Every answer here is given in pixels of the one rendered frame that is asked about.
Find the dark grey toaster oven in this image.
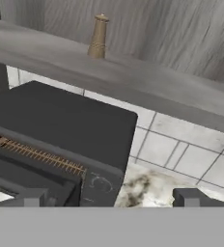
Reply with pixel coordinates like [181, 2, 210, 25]
[0, 80, 139, 208]

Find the grey wooden cabinet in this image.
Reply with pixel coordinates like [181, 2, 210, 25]
[0, 0, 224, 137]

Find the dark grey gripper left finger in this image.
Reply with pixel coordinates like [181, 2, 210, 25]
[0, 188, 50, 208]

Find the tan shaker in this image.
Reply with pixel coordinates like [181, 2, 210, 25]
[86, 13, 111, 60]

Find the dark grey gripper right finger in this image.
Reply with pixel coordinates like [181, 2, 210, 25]
[172, 187, 224, 208]

